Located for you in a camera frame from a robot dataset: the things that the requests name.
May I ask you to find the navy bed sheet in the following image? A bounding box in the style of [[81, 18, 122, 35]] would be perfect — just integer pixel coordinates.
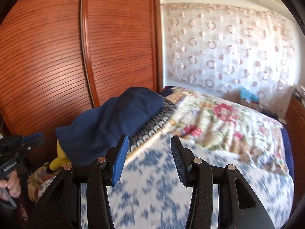
[[281, 124, 292, 172]]

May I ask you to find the blue floral bed sheet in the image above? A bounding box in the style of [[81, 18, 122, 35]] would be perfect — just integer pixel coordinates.
[[38, 134, 295, 229]]

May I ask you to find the blue box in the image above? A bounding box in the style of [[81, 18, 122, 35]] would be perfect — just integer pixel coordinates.
[[239, 87, 260, 109]]

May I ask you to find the yellow plush toy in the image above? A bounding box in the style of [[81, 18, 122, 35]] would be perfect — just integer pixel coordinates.
[[46, 141, 72, 173]]

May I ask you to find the person's left hand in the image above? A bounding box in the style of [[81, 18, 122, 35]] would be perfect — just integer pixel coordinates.
[[0, 172, 21, 199]]

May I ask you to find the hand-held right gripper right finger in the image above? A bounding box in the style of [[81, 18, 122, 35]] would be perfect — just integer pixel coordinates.
[[170, 135, 272, 229]]

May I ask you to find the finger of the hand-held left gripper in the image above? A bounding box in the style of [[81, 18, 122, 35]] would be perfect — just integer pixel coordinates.
[[22, 134, 46, 149]]

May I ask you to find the wooden slatted wardrobe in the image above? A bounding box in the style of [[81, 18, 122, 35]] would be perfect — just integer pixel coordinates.
[[0, 0, 164, 163]]

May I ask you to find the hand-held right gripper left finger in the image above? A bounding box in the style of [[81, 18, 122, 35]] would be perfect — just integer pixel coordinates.
[[29, 134, 129, 229]]

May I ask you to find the white circle-patterned wall curtain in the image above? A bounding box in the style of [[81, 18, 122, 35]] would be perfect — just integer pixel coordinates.
[[161, 2, 301, 98]]

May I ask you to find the dark patterned pillow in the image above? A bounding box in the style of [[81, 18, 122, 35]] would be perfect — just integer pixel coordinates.
[[127, 93, 178, 153]]

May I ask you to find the pink floral quilt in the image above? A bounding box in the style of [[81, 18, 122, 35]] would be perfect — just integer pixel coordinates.
[[164, 87, 290, 174]]

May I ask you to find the long wooden cabinet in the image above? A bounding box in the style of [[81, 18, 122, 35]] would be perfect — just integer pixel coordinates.
[[285, 95, 305, 144]]

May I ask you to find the navy blue printed T-shirt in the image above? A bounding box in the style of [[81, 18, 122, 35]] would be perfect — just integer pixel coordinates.
[[55, 87, 165, 166]]

